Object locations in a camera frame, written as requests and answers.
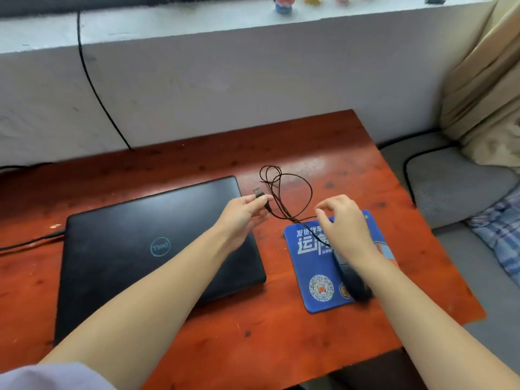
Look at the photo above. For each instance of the person's right hand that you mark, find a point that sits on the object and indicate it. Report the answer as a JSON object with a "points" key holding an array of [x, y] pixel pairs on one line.
{"points": [[349, 231]]}

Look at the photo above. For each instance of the person's left hand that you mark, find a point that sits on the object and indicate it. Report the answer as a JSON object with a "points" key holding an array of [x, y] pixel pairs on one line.
{"points": [[237, 219]]}

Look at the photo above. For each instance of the person's right thumb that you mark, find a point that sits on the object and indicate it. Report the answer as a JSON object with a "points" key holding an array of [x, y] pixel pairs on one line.
{"points": [[323, 225]]}

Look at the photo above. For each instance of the person's left thumb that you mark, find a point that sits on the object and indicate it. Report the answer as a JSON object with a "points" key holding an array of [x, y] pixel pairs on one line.
{"points": [[256, 198]]}

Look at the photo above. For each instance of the person's left forearm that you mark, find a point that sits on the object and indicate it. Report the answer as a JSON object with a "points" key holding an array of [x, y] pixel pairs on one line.
{"points": [[142, 308]]}

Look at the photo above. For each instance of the person's right forearm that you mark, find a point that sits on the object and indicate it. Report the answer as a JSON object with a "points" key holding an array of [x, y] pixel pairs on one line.
{"points": [[426, 333]]}

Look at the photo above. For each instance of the blue printed mouse pad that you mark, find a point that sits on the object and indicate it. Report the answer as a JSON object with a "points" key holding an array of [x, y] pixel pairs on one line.
{"points": [[313, 255]]}

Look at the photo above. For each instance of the black computer mouse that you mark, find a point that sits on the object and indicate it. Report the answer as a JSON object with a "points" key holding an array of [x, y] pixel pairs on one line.
{"points": [[357, 285]]}

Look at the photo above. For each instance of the black laptop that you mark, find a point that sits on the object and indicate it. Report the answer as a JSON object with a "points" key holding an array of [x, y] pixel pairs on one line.
{"points": [[122, 239]]}

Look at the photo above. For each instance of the blue plaid cloth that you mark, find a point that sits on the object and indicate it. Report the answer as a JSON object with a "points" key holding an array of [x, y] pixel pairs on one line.
{"points": [[503, 231]]}

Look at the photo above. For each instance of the pink and blue figurine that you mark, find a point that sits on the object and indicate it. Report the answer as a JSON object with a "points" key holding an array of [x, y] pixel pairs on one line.
{"points": [[283, 4]]}

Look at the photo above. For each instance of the beige curtain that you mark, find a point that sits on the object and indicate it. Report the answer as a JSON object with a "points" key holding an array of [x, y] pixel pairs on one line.
{"points": [[487, 97]]}

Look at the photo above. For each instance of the small black object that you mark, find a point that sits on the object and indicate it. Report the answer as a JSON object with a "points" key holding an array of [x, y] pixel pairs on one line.
{"points": [[435, 0]]}

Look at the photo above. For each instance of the lilac sleeve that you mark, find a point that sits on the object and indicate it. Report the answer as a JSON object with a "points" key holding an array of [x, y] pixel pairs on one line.
{"points": [[48, 379]]}

